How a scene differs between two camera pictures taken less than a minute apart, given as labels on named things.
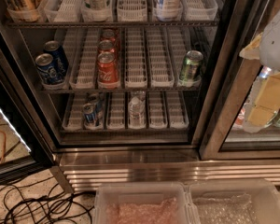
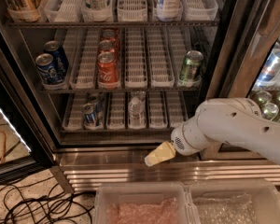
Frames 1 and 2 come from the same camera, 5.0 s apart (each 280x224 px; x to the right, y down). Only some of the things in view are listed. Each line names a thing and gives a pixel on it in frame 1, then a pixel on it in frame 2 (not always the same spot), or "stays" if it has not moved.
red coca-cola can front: [107, 73] stays
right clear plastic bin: [237, 202] stays
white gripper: [276, 46] -> [178, 141]
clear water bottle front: [136, 108] stays
